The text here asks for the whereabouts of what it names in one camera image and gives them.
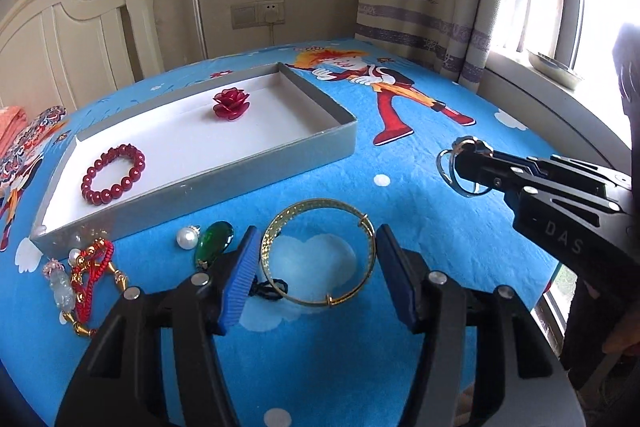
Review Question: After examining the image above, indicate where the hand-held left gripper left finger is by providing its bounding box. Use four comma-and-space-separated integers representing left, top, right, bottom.
54, 226, 261, 427

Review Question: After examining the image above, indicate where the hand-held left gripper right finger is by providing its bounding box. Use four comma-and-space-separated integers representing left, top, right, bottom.
375, 224, 586, 427

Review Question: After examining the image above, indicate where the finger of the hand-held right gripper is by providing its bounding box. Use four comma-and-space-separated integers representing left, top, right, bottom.
451, 149, 540, 204
457, 140, 632, 188

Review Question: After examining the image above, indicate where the metal double ring bangle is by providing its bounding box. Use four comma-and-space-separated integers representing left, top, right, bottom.
436, 136, 493, 198

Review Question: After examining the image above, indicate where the green pendant with black cord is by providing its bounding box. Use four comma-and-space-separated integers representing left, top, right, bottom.
194, 221, 290, 303

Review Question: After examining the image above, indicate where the gold bangle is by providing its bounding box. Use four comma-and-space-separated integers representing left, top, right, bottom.
260, 202, 377, 307

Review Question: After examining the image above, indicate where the white pearl pendant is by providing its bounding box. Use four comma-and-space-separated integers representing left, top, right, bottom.
176, 223, 202, 252

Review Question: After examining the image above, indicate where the red cord gold bracelet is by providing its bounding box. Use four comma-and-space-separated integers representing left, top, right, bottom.
67, 239, 132, 339

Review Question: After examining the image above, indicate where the grey cardboard box tray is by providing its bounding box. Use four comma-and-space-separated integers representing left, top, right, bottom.
30, 62, 358, 255

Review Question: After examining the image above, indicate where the pale jade charm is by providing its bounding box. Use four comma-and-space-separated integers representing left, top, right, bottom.
42, 259, 76, 323

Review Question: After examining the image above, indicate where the person's right hand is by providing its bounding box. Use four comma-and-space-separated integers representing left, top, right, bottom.
601, 327, 640, 356

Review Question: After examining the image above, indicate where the blue cartoon printed cloth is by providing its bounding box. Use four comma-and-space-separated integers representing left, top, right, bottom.
0, 38, 568, 427

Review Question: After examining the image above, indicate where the metal bowl on windowsill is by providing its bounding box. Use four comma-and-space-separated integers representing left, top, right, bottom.
525, 49, 585, 88

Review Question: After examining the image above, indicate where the red rose hair clip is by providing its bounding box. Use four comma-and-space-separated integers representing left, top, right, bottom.
212, 88, 251, 122

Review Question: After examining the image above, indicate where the patterned pillow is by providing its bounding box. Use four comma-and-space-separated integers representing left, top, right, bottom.
0, 106, 68, 198

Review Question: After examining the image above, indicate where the pink folded blanket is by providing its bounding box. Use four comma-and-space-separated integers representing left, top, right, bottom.
0, 106, 31, 158

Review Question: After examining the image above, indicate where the silver metal rod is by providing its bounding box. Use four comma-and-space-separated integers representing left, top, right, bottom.
187, 0, 208, 60

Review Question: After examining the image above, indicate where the white wooden headboard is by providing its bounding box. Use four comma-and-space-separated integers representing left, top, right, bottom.
0, 0, 166, 112

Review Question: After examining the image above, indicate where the window frame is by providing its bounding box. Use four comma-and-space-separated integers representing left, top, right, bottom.
550, 0, 640, 148

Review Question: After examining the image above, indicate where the red bead bracelet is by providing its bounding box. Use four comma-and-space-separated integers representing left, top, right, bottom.
81, 144, 147, 206

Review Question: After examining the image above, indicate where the white plug with cable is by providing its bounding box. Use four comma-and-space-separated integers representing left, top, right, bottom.
264, 4, 281, 45

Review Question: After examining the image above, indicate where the beige wall socket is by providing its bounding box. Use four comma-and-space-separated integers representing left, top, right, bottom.
230, 0, 287, 28

